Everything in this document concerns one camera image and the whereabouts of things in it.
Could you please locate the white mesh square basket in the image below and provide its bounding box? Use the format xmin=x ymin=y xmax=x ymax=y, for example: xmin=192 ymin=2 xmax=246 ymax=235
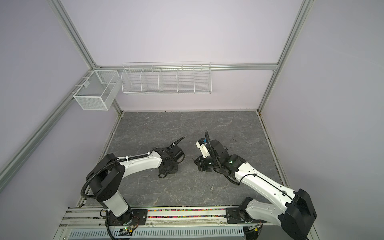
xmin=74 ymin=70 xmax=122 ymax=111

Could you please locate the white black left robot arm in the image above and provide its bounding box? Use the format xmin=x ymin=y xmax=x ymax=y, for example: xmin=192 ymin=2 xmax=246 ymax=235
xmin=81 ymin=137 xmax=185 ymax=225

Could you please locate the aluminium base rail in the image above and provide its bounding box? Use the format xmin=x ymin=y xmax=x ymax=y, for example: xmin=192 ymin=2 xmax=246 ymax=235
xmin=59 ymin=202 xmax=283 ymax=228

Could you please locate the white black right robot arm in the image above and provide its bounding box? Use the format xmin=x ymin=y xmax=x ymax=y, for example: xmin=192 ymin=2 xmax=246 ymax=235
xmin=194 ymin=131 xmax=318 ymax=240

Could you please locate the white vented cable duct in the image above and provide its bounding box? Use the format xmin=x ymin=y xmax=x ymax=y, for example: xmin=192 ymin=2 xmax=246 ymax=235
xmin=67 ymin=227 xmax=245 ymax=240

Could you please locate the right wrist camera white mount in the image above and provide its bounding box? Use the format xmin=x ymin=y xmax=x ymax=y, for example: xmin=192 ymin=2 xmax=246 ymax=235
xmin=196 ymin=138 xmax=211 ymax=159

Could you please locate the white wire long basket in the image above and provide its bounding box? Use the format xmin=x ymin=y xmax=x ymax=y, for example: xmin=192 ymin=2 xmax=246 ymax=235
xmin=121 ymin=62 xmax=212 ymax=95

